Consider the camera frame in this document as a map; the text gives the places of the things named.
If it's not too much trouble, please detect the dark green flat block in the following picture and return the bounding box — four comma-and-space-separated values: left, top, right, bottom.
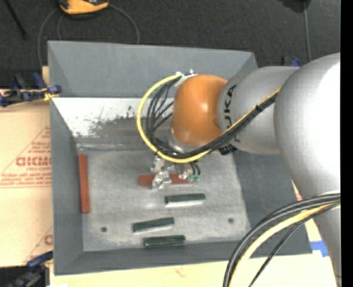
142, 234, 187, 248
132, 216, 176, 233
164, 193, 207, 206

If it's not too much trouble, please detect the brown cardboard board, red print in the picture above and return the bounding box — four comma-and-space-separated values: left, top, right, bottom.
0, 88, 54, 269

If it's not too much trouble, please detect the grey metal bin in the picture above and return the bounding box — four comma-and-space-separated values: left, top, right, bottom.
47, 40, 312, 275

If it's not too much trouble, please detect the red-brown flat block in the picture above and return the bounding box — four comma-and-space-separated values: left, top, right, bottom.
137, 173, 196, 188
78, 153, 92, 215

